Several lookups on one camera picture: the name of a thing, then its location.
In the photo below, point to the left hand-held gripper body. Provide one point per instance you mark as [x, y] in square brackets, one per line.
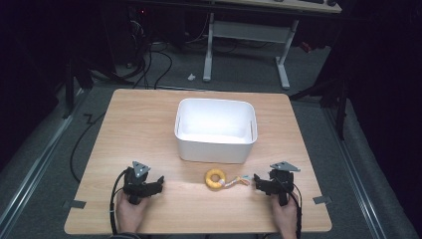
[137, 186]

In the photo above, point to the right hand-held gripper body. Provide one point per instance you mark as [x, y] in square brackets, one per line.
[282, 184]

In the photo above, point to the white plastic bin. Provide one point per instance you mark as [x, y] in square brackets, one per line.
[215, 132]

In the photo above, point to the person's left hand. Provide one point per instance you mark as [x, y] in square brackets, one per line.
[130, 214]

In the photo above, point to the person's right hand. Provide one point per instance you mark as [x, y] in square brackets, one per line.
[285, 215]

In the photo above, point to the grey tape piece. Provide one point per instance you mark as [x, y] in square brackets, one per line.
[321, 199]
[78, 204]

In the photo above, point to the black stand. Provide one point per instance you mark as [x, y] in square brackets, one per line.
[340, 99]
[70, 86]

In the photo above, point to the white paper scrap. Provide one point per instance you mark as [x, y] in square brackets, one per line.
[191, 77]

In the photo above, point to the white-legged desk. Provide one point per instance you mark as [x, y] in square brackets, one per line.
[252, 31]

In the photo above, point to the metal floor rail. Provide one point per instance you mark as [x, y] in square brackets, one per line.
[356, 172]
[31, 179]

